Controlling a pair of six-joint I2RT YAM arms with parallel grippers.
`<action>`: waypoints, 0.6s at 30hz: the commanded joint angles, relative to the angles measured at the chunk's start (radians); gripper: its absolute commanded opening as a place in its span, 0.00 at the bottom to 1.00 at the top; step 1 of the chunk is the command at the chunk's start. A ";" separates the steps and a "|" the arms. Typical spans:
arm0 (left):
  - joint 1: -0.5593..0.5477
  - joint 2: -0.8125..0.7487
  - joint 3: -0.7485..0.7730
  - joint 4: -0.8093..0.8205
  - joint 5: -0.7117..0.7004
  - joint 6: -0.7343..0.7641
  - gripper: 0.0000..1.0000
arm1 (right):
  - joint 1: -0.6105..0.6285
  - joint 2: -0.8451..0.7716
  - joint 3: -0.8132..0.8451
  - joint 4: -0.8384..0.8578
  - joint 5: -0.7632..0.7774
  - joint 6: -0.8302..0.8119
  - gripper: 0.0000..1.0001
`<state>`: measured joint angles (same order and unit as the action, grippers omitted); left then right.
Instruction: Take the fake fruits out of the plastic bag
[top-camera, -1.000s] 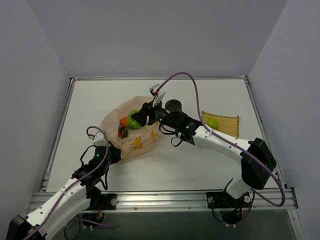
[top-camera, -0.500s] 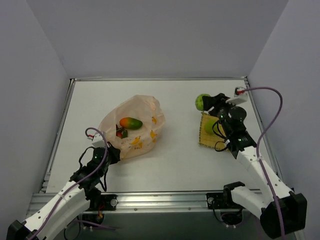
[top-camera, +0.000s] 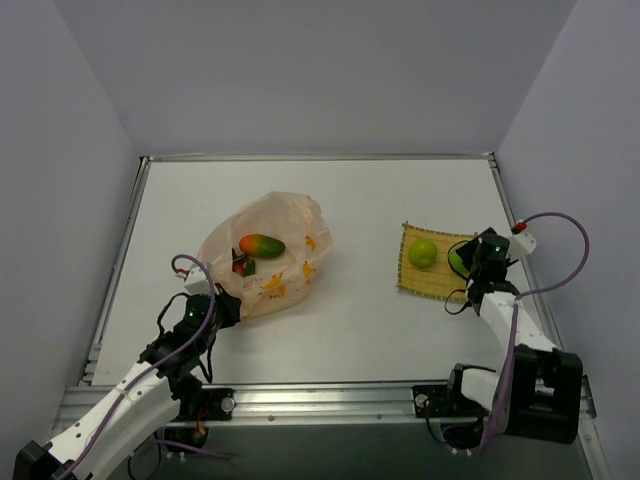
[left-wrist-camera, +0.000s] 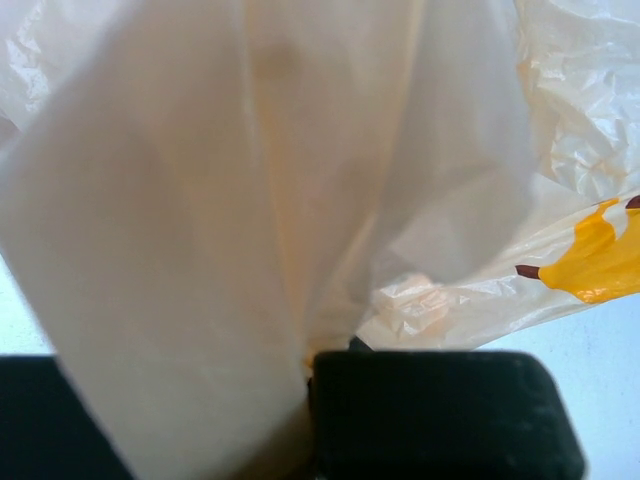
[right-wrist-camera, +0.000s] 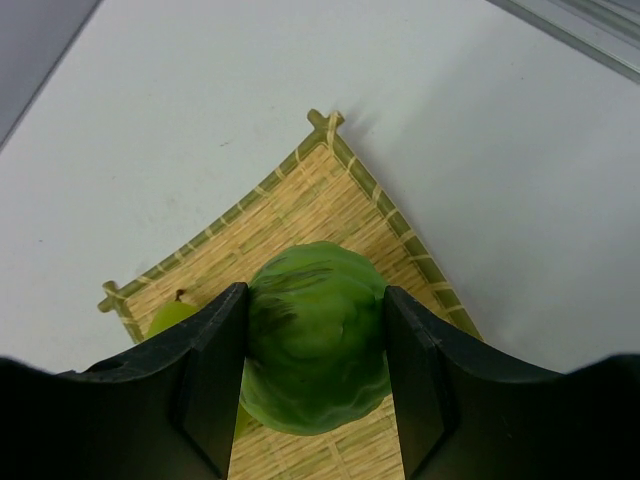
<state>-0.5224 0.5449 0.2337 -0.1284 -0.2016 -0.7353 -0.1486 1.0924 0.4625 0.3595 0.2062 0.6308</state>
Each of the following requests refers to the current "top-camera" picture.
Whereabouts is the green fake pear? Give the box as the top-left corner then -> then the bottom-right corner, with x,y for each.
408,237 -> 438,269

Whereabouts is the translucent banana print plastic bag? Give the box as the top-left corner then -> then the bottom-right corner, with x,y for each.
197,192 -> 333,319

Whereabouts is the orange green fake mango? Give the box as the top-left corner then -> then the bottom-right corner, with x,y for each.
239,234 -> 286,259

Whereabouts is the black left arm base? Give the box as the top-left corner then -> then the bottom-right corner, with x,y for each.
162,388 -> 236,454

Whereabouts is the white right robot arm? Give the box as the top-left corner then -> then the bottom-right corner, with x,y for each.
443,224 -> 583,452

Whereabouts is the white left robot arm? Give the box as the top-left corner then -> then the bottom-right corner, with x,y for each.
12,291 -> 240,479

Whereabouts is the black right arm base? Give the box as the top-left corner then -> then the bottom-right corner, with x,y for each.
412,383 -> 489,456

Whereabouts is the yellow bamboo mat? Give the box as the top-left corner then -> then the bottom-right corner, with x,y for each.
396,222 -> 472,304

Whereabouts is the red lychee bunch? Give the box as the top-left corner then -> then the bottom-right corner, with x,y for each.
232,251 -> 256,277

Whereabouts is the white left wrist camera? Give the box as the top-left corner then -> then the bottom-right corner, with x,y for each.
174,262 -> 216,295

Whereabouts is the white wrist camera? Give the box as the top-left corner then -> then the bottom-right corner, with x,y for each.
174,262 -> 216,295
508,220 -> 537,260

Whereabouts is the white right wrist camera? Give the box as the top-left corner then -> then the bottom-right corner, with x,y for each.
508,220 -> 537,260

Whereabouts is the aluminium table frame rail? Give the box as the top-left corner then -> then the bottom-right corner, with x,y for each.
52,152 -> 599,480

